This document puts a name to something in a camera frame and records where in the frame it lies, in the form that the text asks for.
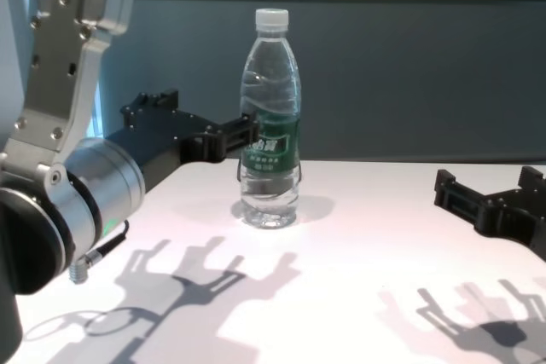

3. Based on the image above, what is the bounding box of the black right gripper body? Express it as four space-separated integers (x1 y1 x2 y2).
475 188 546 263

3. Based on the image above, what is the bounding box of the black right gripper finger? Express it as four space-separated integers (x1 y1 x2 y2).
518 165 546 194
433 169 487 228

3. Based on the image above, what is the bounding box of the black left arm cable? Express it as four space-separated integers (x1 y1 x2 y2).
70 218 131 284

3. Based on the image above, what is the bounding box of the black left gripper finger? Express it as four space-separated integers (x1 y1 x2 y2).
204 112 261 164
120 89 179 120

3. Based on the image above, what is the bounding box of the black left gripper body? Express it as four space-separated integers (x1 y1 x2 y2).
104 108 210 194

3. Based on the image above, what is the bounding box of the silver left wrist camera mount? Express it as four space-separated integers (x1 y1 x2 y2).
8 0 140 177

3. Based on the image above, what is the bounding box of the clear water bottle green label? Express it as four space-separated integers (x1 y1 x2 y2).
239 9 302 228

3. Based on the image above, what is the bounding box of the grey window frame glass strip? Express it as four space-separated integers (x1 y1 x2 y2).
87 82 107 140

